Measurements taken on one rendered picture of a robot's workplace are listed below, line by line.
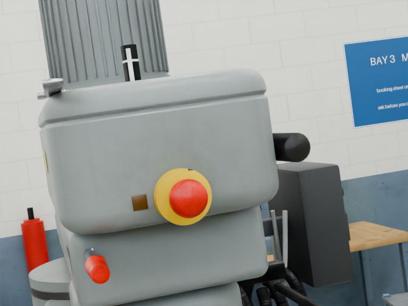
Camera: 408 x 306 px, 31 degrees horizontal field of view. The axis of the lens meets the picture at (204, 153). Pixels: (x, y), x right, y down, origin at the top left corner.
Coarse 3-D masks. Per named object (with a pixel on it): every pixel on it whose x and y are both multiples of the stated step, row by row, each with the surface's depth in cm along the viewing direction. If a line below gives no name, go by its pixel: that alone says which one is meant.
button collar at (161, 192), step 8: (176, 168) 79; (184, 168) 78; (168, 176) 77; (176, 176) 77; (184, 176) 78; (192, 176) 78; (200, 176) 78; (160, 184) 77; (168, 184) 77; (208, 184) 78; (160, 192) 77; (168, 192) 77; (208, 192) 78; (160, 200) 77; (168, 200) 77; (208, 200) 78; (160, 208) 77; (168, 208) 77; (208, 208) 78; (168, 216) 77; (176, 216) 78; (200, 216) 78; (176, 224) 78; (184, 224) 78
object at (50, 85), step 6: (54, 78) 70; (60, 78) 70; (42, 84) 70; (48, 84) 70; (54, 84) 70; (60, 84) 70; (48, 90) 77; (54, 90) 78; (60, 90) 80; (42, 96) 90; (48, 96) 88
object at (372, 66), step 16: (352, 48) 560; (368, 48) 563; (384, 48) 566; (400, 48) 569; (352, 64) 560; (368, 64) 563; (384, 64) 566; (400, 64) 570; (352, 80) 560; (368, 80) 564; (384, 80) 567; (400, 80) 570; (352, 96) 561; (368, 96) 564; (384, 96) 567; (400, 96) 570; (352, 112) 561; (368, 112) 564; (384, 112) 567; (400, 112) 570
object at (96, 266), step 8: (88, 248) 87; (88, 256) 82; (96, 256) 78; (88, 264) 76; (96, 264) 74; (104, 264) 74; (88, 272) 75; (96, 272) 73; (104, 272) 73; (96, 280) 73; (104, 280) 74
